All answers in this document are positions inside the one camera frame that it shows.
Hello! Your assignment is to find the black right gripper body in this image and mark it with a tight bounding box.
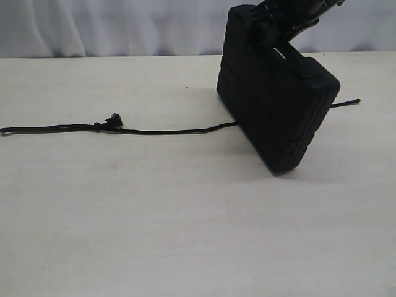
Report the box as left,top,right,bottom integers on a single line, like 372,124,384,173
252,0,343,42

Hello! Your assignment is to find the black plastic case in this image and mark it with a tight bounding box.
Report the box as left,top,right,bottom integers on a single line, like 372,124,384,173
217,5,340,173

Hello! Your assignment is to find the black rope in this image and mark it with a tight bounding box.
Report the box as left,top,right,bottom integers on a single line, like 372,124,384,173
0,98,361,136

